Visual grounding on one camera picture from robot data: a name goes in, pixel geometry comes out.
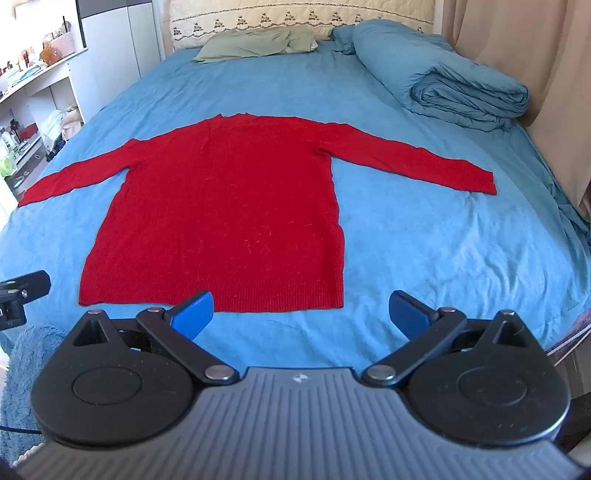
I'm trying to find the cream embroidered headboard cover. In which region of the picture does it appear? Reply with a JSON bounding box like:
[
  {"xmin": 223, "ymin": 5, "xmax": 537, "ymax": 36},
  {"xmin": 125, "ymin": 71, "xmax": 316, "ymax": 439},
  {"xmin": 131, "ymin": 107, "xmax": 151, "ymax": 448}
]
[{"xmin": 168, "ymin": 0, "xmax": 437, "ymax": 49}]

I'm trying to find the folded blue duvet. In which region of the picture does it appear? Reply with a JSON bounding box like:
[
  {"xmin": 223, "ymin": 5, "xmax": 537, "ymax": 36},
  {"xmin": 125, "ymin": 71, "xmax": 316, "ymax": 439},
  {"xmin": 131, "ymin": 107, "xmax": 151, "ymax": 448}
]
[{"xmin": 331, "ymin": 19, "xmax": 530, "ymax": 132}]

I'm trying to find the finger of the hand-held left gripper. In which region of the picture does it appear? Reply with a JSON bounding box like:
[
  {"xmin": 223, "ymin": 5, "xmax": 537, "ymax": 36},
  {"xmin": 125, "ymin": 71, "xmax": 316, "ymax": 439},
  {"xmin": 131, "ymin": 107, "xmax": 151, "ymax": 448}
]
[{"xmin": 0, "ymin": 270, "xmax": 51, "ymax": 298}]

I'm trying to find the white wardrobe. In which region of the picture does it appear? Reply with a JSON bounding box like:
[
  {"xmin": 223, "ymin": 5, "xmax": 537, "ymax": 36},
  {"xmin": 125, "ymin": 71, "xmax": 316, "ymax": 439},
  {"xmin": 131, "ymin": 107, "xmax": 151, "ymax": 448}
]
[{"xmin": 76, "ymin": 0, "xmax": 167, "ymax": 121}]

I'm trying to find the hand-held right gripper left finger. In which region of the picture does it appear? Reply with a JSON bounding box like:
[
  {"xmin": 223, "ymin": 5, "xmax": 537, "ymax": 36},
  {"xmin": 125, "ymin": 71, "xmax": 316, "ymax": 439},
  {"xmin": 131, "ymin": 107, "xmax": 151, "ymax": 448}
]
[{"xmin": 67, "ymin": 291, "xmax": 240, "ymax": 385}]

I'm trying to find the blue fluffy towel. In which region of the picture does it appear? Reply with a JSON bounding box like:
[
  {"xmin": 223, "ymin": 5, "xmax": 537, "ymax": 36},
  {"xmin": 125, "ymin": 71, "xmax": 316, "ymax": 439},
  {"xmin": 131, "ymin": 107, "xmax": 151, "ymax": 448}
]
[{"xmin": 0, "ymin": 325, "xmax": 70, "ymax": 460}]

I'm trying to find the white bag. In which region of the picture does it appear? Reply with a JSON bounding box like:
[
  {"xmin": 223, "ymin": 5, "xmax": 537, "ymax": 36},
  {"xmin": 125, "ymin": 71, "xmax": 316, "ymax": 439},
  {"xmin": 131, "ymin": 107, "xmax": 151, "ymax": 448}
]
[{"xmin": 46, "ymin": 105, "xmax": 85, "ymax": 155}]

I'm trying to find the green pillow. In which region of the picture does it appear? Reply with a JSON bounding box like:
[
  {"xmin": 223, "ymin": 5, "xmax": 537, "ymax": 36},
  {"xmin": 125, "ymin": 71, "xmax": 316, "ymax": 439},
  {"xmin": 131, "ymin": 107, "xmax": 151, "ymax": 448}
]
[{"xmin": 191, "ymin": 25, "xmax": 319, "ymax": 64}]

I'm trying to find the white shelf unit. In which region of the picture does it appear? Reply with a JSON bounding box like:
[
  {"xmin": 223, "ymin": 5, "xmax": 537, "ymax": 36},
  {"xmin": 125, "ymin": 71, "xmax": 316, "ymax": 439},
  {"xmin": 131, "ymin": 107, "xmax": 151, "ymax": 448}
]
[{"xmin": 0, "ymin": 46, "xmax": 88, "ymax": 217}]

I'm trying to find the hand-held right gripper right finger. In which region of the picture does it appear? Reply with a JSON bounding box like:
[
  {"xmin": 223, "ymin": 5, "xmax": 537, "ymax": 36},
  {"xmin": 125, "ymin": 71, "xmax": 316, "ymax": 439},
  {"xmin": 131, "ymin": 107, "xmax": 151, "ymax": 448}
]
[{"xmin": 361, "ymin": 291, "xmax": 543, "ymax": 386}]

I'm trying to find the beige curtain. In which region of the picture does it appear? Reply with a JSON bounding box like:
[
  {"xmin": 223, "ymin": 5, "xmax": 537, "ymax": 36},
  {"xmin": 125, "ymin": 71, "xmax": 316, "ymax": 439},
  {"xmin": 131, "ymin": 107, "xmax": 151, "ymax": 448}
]
[{"xmin": 434, "ymin": 0, "xmax": 591, "ymax": 217}]

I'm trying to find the red knit sweater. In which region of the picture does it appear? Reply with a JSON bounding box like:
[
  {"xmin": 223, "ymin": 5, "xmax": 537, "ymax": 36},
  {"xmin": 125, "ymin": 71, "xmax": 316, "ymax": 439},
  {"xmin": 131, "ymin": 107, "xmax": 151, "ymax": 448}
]
[{"xmin": 17, "ymin": 112, "xmax": 498, "ymax": 313}]

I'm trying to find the pink basket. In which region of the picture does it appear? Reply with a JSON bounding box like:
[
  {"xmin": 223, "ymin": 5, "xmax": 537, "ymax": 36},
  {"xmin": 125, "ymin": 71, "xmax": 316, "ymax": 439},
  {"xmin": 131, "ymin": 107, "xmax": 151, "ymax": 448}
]
[{"xmin": 44, "ymin": 33, "xmax": 75, "ymax": 63}]

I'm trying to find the bed with blue sheet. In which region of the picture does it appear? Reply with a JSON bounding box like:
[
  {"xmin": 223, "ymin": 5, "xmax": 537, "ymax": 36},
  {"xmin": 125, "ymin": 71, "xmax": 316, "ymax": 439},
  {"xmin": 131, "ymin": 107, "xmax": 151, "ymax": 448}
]
[{"xmin": 0, "ymin": 34, "xmax": 591, "ymax": 370}]

